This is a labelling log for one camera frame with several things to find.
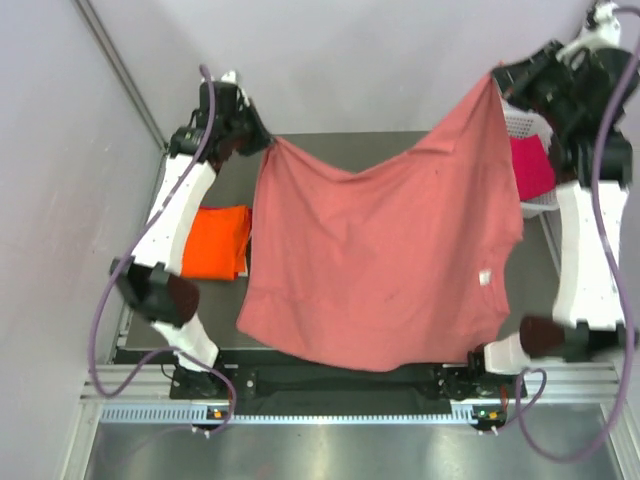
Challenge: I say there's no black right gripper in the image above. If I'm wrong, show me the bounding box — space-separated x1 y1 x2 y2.
491 38 583 131

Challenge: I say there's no salmon pink t shirt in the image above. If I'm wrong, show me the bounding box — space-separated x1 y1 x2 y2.
237 76 523 372

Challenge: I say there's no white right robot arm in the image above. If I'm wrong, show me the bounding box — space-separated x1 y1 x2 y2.
466 40 639 396

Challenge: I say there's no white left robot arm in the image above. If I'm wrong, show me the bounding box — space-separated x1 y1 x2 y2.
111 71 272 397

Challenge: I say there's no white plastic laundry basket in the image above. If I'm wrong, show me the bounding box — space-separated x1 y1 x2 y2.
502 101 558 219

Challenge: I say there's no magenta t shirt in basket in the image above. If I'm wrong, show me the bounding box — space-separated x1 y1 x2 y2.
510 135 555 202

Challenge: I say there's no orange folded t shirt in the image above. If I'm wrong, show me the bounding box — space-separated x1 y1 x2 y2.
181 205 252 281

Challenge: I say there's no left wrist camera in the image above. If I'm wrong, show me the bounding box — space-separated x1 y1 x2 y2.
220 70 240 85

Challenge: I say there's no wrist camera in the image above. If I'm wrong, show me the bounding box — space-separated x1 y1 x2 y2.
556 1 621 61
220 70 240 85

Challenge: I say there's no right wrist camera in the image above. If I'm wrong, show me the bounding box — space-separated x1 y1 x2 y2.
556 1 621 61

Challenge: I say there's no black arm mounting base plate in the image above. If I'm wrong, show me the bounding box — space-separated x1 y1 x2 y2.
169 359 529 416

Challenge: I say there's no grey slotted cable duct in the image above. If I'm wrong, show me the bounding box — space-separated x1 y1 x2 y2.
100 403 504 426

